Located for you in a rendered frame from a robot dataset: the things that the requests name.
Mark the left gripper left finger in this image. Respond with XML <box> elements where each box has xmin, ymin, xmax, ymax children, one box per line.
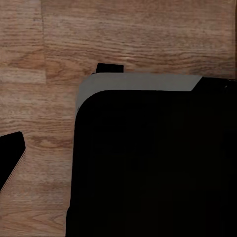
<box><xmin>0</xmin><ymin>131</ymin><xmax>26</xmax><ymax>190</ymax></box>

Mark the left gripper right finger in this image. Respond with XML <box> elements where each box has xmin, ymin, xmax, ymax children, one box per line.
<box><xmin>221</xmin><ymin>131</ymin><xmax>237</xmax><ymax>171</ymax></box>

